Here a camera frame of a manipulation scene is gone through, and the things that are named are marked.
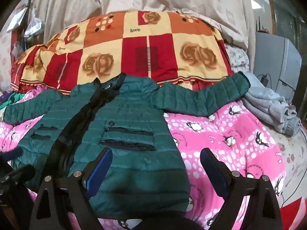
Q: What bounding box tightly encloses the green cloth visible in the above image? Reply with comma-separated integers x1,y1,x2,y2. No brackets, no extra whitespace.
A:
8,91,27,104

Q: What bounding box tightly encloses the glass door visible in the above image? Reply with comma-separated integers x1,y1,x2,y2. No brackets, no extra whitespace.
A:
249,0,307,44

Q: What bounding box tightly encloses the grey sweatshirt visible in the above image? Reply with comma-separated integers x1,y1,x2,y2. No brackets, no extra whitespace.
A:
241,73,303,137

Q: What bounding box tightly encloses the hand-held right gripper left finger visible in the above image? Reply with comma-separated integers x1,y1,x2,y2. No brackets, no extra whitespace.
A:
29,147,114,230

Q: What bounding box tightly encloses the grey appliance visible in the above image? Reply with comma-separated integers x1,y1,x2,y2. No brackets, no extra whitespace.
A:
254,31,303,96

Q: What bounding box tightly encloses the white floral cloth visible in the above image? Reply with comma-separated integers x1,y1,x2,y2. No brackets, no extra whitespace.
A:
225,43,255,75

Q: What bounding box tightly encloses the pink penguin blanket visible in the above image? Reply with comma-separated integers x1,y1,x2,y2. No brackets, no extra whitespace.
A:
0,84,287,230

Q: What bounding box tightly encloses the black router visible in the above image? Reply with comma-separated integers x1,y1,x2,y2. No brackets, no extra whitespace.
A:
256,16,268,33

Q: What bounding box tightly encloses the white plastic bag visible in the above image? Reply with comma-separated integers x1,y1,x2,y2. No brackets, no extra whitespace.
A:
23,16,46,38

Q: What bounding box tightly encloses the white floral bedsheet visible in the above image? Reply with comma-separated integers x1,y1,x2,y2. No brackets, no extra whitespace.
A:
264,122,307,211

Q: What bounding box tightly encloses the red floral patchwork quilt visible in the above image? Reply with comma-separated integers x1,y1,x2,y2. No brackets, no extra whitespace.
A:
11,11,234,95

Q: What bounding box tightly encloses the red cloth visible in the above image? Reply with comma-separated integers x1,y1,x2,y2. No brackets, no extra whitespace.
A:
280,196,307,224

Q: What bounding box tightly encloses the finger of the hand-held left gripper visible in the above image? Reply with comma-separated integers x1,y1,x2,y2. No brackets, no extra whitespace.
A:
10,165,36,182
0,147,23,165

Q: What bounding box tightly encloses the green puffer jacket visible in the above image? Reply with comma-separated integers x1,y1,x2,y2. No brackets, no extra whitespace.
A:
3,73,251,215

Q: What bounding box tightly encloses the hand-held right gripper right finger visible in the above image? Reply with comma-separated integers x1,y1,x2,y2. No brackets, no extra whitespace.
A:
200,148,283,230

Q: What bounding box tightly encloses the black power adapter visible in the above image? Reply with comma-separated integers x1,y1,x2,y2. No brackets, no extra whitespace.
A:
258,74,272,87

